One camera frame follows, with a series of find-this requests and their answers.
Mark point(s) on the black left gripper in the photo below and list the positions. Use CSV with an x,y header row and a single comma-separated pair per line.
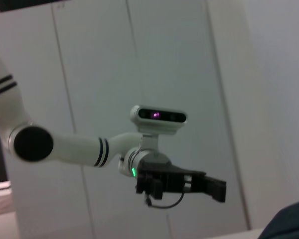
x,y
169,176

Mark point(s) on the dark teal insulated bag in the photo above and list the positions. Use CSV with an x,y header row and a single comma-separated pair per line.
x,y
289,221

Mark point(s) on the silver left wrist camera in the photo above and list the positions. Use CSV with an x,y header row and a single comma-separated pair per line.
x,y
159,119

